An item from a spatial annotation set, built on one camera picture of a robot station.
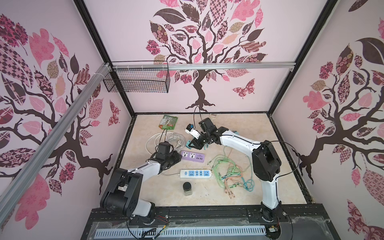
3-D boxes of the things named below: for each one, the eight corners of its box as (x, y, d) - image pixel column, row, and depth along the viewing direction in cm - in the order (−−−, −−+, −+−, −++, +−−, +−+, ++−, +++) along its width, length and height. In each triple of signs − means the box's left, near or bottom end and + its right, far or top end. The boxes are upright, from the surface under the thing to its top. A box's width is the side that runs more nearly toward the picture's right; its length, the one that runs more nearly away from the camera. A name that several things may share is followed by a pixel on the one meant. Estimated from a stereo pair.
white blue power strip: (180, 177, 88) (179, 175, 86) (180, 171, 91) (180, 169, 88) (212, 177, 88) (212, 175, 86) (211, 171, 91) (212, 169, 88)
